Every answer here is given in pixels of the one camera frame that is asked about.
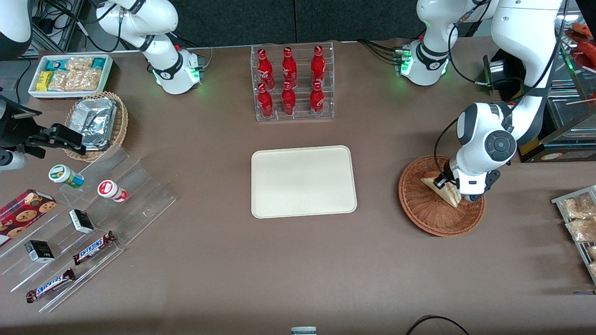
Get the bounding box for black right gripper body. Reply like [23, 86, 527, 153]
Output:
[0, 95, 42, 150]

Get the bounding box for triangular sandwich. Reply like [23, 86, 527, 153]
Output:
[420, 171, 462, 208]

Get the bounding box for round brown wicker basket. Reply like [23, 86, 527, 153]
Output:
[398, 155, 486, 237]

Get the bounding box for light wicker basket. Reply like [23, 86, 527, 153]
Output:
[64, 91, 129, 162]

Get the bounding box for beige plastic tray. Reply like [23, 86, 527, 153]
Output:
[251, 145, 358, 219]

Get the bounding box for green lidded yogurt cup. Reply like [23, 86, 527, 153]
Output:
[48, 164, 85, 188]

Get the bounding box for white rectangular snack bin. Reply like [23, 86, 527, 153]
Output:
[28, 54, 114, 100]

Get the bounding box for clear bag of crackers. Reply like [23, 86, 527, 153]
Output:
[70, 69, 102, 92]
[48, 70, 75, 92]
[65, 57, 94, 72]

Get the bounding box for red cookie box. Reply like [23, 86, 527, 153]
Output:
[0, 188, 57, 247]

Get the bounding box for red lidded yogurt cup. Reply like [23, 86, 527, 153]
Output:
[97, 180, 129, 203]

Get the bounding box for small black box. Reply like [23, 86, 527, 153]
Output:
[69, 209, 95, 234]
[24, 240, 55, 263]

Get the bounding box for clear acrylic stepped display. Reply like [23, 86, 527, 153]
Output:
[0, 147, 176, 313]

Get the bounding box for black glass food warmer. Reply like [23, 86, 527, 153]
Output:
[483, 0, 596, 163]

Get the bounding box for Snickers chocolate bar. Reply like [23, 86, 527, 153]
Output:
[26, 268, 76, 303]
[73, 231, 117, 266]

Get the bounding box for red cola bottle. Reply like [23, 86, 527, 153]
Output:
[257, 83, 274, 118]
[281, 81, 297, 116]
[257, 48, 275, 90]
[311, 45, 325, 87]
[310, 81, 325, 117]
[282, 47, 298, 88]

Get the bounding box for clear acrylic bottle rack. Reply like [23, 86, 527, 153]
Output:
[251, 41, 335, 122]

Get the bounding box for black backdrop panel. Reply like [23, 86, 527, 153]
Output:
[168, 0, 296, 47]
[295, 0, 422, 43]

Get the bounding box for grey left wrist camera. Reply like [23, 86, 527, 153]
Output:
[469, 170, 501, 201]

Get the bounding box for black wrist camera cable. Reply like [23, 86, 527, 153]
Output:
[434, 116, 461, 164]

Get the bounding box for aluminium profile frame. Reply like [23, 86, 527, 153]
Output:
[28, 0, 87, 54]

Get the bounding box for metal wire tray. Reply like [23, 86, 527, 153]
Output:
[551, 185, 596, 285]

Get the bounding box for black looped cable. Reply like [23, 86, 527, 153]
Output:
[405, 315, 471, 335]

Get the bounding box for black arm base cables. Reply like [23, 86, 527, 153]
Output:
[175, 33, 214, 67]
[358, 40, 402, 65]

